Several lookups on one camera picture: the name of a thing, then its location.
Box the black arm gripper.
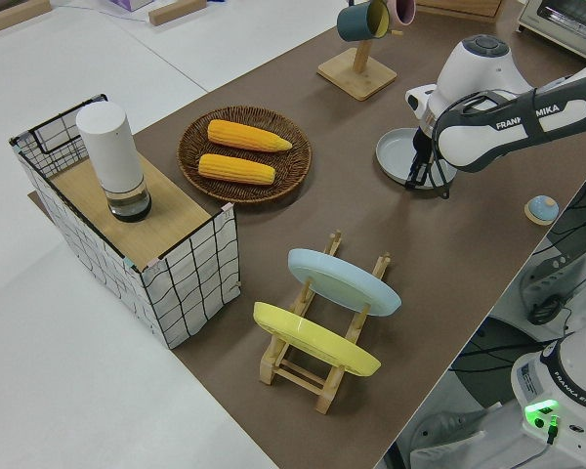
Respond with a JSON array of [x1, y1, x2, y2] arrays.
[[403, 126, 454, 200]]

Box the gray round plate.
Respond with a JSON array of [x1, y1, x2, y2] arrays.
[[375, 127, 458, 187]]

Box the light blue plate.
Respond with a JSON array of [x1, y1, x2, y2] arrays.
[[287, 247, 403, 319]]

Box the yellow plate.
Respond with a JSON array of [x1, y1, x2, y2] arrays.
[[252, 301, 384, 378]]

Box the brown table mat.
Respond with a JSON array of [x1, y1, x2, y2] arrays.
[[26, 0, 586, 469]]

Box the blue dome wooden base bell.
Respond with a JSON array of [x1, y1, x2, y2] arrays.
[[523, 194, 561, 227]]

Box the wooden mug stand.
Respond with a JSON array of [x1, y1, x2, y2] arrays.
[[316, 26, 404, 103]]

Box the pink mug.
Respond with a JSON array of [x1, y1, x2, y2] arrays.
[[388, 0, 418, 27]]

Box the teal mug yellow inside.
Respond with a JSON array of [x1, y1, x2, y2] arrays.
[[335, 0, 391, 42]]

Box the wooden drawer cabinet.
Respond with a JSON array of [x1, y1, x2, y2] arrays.
[[414, 0, 505, 20]]

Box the yellow corn cob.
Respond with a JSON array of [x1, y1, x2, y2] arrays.
[[197, 152, 277, 188], [207, 119, 294, 154]]

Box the white toaster oven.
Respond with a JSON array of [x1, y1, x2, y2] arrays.
[[517, 0, 586, 63]]

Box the wooden dish rack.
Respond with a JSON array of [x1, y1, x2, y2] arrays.
[[258, 229, 393, 416]]

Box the brown wicker basket tray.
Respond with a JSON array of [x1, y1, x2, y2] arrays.
[[177, 106, 314, 205]]

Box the wooden basket lid board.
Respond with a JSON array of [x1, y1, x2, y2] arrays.
[[48, 156, 213, 261]]

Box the wooden block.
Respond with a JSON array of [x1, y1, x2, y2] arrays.
[[148, 0, 209, 26], [0, 0, 53, 35]]

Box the white cylinder dark base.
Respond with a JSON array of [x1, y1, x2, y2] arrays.
[[75, 101, 153, 224]]

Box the purple box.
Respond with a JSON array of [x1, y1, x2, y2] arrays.
[[107, 0, 155, 13]]

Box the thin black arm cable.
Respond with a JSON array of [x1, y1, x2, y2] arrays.
[[430, 87, 543, 167]]

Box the gray robot pedestal plate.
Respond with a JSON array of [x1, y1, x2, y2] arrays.
[[383, 407, 524, 469]]

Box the white wire grid box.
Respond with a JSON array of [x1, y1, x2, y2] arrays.
[[8, 93, 241, 351]]

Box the green cable plug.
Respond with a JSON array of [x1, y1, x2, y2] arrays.
[[544, 412, 564, 447]]

